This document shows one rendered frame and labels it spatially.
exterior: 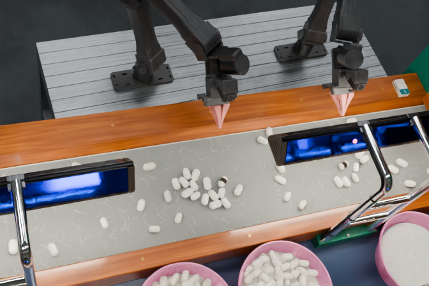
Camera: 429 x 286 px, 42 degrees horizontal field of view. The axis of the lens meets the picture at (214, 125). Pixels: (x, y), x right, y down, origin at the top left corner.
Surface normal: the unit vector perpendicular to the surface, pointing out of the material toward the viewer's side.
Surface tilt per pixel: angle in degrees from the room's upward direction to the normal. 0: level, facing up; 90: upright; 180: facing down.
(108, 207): 0
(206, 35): 15
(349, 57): 41
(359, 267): 0
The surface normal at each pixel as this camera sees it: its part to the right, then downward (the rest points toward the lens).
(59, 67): 0.22, -0.49
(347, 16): 0.21, -0.19
